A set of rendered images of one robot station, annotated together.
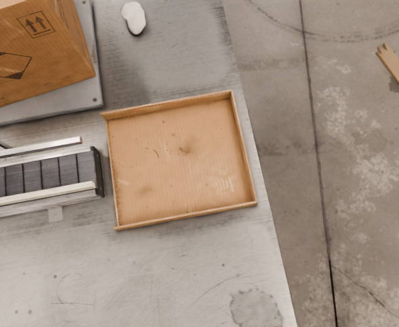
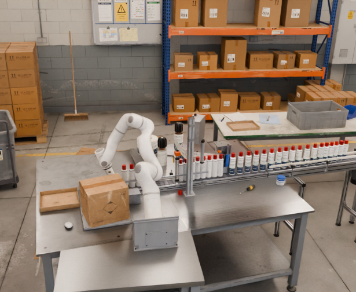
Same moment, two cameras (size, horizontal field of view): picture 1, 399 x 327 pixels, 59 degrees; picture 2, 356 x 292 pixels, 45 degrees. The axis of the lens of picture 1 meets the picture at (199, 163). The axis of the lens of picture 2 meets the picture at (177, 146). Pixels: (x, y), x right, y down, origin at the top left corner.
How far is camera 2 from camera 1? 3.50 m
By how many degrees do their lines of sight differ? 81
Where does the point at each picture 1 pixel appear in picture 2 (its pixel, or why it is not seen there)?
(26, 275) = not seen: hidden behind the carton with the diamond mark
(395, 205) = not seen: outside the picture
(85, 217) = not seen: hidden behind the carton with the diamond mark
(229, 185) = (46, 197)
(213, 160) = (49, 201)
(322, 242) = (7, 276)
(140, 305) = (72, 182)
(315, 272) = (14, 266)
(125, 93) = (73, 211)
